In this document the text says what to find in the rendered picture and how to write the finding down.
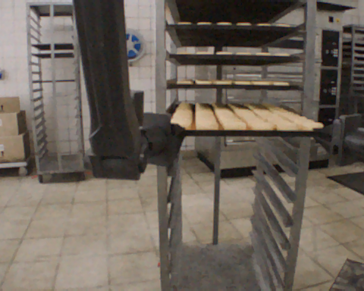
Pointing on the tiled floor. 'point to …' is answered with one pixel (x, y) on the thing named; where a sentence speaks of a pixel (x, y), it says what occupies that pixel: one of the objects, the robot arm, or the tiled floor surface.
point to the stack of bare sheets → (355, 277)
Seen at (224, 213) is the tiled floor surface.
